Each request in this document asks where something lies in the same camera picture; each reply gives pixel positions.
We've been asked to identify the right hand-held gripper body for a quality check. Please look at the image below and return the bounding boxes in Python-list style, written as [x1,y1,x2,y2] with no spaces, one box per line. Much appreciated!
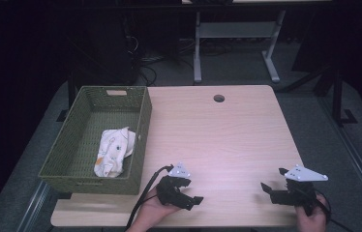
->
[270,164,329,217]

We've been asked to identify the black floor cables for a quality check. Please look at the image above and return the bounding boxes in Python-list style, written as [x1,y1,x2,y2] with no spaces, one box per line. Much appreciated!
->
[122,15,235,87]

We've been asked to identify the green woven basket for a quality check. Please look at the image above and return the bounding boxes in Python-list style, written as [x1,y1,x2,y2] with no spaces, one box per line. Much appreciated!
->
[38,85,153,196]

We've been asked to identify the aluminium floor rail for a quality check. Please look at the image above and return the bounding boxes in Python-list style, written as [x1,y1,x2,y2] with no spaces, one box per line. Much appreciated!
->
[16,181,51,232]
[317,96,362,224]

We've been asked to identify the white patterned cloth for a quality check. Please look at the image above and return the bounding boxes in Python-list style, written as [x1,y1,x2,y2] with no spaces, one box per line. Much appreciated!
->
[93,126,136,179]

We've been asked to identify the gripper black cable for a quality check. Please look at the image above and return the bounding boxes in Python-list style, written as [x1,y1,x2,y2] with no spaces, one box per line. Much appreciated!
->
[311,188,355,232]
[124,164,175,232]

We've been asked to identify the dark cabinet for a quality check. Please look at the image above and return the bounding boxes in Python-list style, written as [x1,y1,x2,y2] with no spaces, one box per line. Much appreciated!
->
[69,0,139,87]

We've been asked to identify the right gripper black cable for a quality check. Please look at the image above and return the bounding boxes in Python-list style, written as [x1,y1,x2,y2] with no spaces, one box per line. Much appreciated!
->
[311,188,355,232]

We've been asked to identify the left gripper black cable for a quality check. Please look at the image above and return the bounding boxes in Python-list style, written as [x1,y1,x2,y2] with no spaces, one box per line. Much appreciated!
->
[124,164,175,232]

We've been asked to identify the person's left hand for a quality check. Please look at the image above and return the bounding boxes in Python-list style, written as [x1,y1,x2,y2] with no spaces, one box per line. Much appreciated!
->
[130,187,183,232]

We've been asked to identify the black metal stand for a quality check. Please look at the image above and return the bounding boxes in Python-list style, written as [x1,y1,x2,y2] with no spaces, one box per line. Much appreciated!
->
[329,66,358,128]
[55,72,77,123]

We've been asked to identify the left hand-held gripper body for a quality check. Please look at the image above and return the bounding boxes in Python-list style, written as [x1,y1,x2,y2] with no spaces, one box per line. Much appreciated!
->
[155,161,193,211]

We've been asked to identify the person's right hand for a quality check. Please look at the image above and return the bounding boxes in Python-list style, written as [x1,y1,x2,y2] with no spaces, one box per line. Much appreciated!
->
[294,192,329,232]

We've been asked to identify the white metal desk frame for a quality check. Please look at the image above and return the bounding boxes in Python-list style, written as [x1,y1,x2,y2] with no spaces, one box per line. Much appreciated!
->
[193,9,287,85]

